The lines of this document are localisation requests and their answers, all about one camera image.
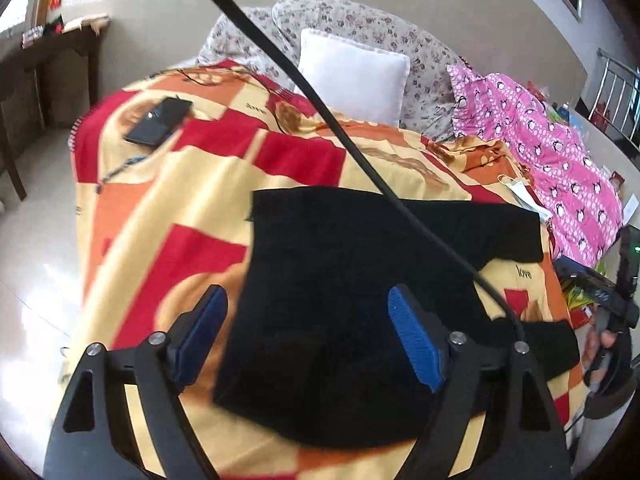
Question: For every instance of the dark wooden desk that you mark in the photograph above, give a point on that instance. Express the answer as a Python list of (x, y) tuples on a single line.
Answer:
[(82, 36)]

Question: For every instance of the white square pillow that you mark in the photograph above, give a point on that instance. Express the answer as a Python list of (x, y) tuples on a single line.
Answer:
[(361, 82)]

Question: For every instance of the black smartphone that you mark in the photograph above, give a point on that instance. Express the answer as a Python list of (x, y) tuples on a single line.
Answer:
[(157, 124)]

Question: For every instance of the black pants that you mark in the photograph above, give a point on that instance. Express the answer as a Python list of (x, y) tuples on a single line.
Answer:
[(312, 353)]

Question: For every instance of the right hand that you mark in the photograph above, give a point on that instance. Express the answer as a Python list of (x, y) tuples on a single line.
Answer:
[(597, 355)]

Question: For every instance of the light blue face mask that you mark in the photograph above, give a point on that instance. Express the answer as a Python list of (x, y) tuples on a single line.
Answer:
[(526, 199)]

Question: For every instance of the pink penguin quilt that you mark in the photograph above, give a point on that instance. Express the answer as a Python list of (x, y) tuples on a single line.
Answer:
[(586, 212)]

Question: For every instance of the metal rack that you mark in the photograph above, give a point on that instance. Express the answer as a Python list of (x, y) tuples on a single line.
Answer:
[(615, 108)]

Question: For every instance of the green yellow plastic bag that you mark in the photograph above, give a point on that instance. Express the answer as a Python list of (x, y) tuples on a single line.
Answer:
[(574, 295)]

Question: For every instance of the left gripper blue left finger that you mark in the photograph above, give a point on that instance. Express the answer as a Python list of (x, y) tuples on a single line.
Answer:
[(92, 436)]

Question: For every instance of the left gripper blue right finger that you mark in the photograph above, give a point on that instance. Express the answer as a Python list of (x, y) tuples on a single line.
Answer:
[(521, 437)]

